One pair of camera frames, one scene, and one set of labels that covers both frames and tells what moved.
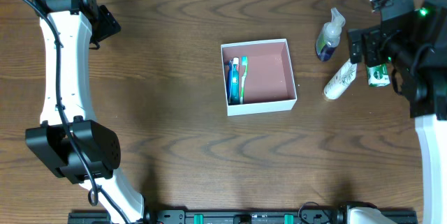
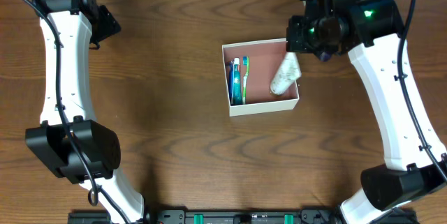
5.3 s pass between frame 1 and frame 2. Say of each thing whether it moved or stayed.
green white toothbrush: stayed
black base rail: stayed
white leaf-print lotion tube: moved
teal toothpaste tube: stayed
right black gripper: moved
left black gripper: stayed
